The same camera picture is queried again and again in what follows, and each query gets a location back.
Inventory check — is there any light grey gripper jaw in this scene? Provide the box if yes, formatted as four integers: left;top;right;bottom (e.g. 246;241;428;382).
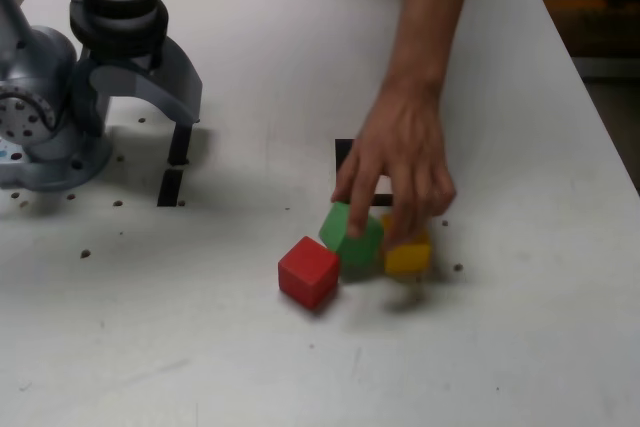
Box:
89;38;204;126

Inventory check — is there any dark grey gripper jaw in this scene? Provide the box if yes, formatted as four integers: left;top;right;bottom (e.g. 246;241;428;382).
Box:
69;58;112;141

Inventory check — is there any red cube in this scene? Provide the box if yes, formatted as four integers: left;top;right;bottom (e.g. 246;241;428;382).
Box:
277;235;342;310

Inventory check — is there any green cube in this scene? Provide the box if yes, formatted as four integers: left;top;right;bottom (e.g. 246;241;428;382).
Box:
318;201;386;269

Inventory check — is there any yellow cube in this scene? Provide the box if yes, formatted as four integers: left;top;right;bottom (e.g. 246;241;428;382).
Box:
381;213;433;277

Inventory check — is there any black tape square outline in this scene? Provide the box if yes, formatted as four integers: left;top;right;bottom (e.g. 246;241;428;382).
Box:
334;138;396;208

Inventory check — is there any person's hand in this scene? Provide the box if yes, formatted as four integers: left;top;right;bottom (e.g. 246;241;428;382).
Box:
331;76;458;246

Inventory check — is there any black tape strip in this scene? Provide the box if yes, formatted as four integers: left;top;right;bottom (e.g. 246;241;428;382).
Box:
156;122;195;209

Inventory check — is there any dark wooden furniture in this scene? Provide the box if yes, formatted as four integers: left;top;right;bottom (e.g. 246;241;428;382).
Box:
524;0;640;79

